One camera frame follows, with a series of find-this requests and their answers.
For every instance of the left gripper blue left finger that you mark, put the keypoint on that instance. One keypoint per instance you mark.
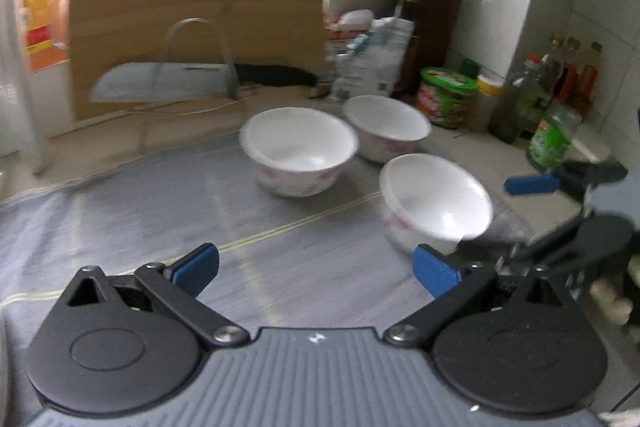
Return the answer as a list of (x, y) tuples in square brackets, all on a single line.
[(193, 272)]

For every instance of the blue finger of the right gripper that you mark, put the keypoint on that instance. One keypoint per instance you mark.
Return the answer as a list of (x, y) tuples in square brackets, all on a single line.
[(531, 185)]

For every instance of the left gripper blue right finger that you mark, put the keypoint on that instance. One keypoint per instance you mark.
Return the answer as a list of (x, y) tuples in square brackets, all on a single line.
[(434, 271)]

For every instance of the floral bowl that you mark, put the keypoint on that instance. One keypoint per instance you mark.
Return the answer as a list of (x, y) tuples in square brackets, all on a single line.
[(431, 200), (297, 151), (386, 128)]

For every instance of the right gloved hand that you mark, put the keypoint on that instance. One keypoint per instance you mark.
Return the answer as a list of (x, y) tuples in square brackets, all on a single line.
[(618, 300)]

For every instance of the green label glass jar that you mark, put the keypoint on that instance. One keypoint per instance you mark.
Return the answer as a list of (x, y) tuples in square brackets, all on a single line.
[(553, 136)]

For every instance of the dark oil glass bottle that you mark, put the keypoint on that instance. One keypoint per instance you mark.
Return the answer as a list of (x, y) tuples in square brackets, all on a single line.
[(517, 100)]

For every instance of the yellow lidded spice jar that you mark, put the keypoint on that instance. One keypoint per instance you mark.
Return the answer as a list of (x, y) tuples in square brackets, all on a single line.
[(488, 94)]

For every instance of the green lidded sauce tub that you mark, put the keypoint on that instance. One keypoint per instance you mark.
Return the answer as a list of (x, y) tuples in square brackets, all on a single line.
[(444, 96)]

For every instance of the wooden knife block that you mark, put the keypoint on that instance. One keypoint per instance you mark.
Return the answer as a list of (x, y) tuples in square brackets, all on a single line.
[(428, 45)]

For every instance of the tall plastic wrap roll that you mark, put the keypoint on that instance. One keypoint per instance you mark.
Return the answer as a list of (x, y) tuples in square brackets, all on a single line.
[(17, 108)]

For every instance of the dark soy sauce bottle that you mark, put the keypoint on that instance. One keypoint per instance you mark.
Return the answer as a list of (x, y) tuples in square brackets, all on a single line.
[(410, 26)]

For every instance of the red white clipped food bag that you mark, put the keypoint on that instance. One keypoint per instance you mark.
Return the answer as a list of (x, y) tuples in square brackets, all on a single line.
[(346, 29)]

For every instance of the wire knife stand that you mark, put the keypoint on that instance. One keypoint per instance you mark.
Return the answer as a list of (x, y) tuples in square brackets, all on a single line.
[(200, 61)]

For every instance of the cleaver knife black handle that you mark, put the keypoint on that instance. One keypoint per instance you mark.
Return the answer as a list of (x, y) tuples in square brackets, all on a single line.
[(124, 83)]

